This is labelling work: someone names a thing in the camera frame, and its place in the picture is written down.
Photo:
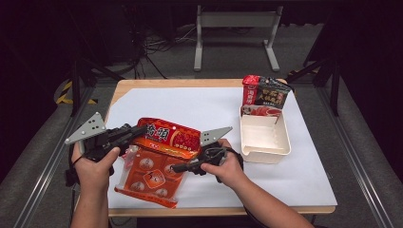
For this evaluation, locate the aluminium floor rail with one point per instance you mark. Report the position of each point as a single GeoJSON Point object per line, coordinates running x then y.
{"type": "Point", "coordinates": [41, 177]}
{"type": "Point", "coordinates": [358, 171]}

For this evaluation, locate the cream divided plastic container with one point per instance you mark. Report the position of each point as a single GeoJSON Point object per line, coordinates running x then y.
{"type": "Point", "coordinates": [264, 139]}

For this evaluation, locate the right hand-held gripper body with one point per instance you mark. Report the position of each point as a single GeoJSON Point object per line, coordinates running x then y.
{"type": "Point", "coordinates": [210, 156]}

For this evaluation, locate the white table mat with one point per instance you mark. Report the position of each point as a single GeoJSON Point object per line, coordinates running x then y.
{"type": "Point", "coordinates": [206, 104]}

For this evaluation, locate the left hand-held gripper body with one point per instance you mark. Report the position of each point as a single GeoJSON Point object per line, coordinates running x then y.
{"type": "Point", "coordinates": [98, 142]}

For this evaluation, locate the red and black soup packet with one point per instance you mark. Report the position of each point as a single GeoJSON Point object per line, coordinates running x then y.
{"type": "Point", "coordinates": [269, 93]}

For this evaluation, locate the person's right hand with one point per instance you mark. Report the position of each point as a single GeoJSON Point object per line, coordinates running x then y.
{"type": "Point", "coordinates": [231, 171]}

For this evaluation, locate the yellow black hazard tape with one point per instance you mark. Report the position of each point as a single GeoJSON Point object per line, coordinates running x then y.
{"type": "Point", "coordinates": [65, 91]}

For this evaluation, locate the white metal desk frame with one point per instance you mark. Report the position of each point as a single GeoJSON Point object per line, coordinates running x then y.
{"type": "Point", "coordinates": [237, 19]}

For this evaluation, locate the black tripod stand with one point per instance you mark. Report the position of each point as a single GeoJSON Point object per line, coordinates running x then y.
{"type": "Point", "coordinates": [334, 82]}
{"type": "Point", "coordinates": [75, 82]}

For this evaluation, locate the orange seasoning block packet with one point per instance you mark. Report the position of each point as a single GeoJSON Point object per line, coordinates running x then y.
{"type": "Point", "coordinates": [152, 177]}

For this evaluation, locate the person's left hand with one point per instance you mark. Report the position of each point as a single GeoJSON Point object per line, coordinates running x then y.
{"type": "Point", "coordinates": [93, 174]}

